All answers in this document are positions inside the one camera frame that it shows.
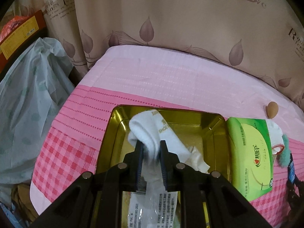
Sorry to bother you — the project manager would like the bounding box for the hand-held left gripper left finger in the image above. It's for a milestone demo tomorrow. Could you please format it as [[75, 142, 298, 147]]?
[[37, 141, 146, 228]]

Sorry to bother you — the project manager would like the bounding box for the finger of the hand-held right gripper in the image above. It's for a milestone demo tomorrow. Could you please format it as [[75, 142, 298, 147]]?
[[286, 158, 304, 219]]

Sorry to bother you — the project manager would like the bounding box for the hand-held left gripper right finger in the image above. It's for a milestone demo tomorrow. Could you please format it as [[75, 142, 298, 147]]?
[[160, 140, 273, 228]]

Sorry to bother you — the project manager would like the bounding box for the white printed ankle sock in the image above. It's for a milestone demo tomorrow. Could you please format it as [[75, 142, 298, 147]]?
[[128, 110, 193, 171]]

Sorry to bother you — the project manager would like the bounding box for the teal fluffy cloth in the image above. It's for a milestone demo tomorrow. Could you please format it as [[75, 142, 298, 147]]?
[[277, 134, 292, 168]]

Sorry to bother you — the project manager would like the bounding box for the gold metal tin box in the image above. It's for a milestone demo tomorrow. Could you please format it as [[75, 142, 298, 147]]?
[[91, 104, 232, 228]]

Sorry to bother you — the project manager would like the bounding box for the clear printed plastic packet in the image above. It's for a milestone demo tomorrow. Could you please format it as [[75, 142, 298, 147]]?
[[128, 164, 178, 228]]

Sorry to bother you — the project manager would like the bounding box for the white red-trimmed cloth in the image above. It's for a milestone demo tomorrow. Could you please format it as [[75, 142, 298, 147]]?
[[265, 119, 285, 156]]

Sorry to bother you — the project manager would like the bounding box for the beige makeup sponge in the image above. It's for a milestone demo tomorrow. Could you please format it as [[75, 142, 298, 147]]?
[[266, 101, 278, 119]]

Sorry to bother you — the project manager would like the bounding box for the green tissue pack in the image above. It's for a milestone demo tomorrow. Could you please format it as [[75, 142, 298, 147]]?
[[225, 117, 274, 202]]

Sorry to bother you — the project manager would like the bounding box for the pink checked bed sheet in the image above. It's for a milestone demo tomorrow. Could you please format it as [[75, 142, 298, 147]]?
[[30, 45, 304, 228]]

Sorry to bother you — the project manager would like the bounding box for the brown paper pile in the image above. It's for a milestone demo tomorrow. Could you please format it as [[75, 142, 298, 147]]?
[[12, 183, 41, 228]]

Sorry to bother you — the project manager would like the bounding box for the pale blue plastic bag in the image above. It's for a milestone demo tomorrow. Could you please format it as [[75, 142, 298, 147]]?
[[0, 37, 75, 195]]

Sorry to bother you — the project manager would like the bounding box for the beige leaf print curtain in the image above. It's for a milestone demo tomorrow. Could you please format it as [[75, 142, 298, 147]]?
[[14, 0, 304, 105]]

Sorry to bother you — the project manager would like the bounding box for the red box with yellow label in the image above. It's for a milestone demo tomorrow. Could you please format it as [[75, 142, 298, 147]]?
[[0, 11, 47, 73]]

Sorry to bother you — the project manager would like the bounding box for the orange plastic bag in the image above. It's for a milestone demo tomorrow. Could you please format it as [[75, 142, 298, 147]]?
[[0, 15, 25, 41]]

